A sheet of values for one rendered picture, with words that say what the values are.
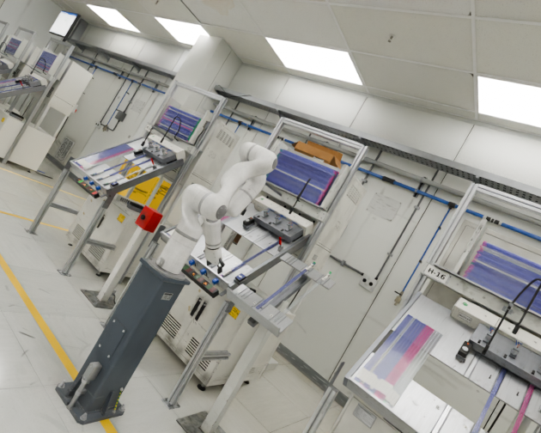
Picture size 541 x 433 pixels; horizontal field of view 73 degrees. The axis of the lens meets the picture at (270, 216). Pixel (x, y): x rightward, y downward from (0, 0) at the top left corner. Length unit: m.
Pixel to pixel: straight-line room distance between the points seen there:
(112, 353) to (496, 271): 1.86
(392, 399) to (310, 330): 2.28
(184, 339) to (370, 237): 2.13
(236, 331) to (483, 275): 1.42
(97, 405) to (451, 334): 1.68
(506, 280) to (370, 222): 2.00
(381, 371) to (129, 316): 1.14
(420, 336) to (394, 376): 0.28
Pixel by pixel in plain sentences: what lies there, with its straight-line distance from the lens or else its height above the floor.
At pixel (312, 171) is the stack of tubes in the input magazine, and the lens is 2.55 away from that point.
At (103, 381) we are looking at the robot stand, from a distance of 1.89.
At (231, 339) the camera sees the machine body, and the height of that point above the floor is 0.38.
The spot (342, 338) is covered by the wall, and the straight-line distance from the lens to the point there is 3.82.
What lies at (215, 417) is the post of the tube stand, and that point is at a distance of 2.20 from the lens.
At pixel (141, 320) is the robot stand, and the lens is 1.76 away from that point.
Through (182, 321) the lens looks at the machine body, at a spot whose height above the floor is 0.25.
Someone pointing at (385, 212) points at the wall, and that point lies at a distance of 3.90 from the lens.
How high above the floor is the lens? 1.13
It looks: 1 degrees up
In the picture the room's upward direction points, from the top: 30 degrees clockwise
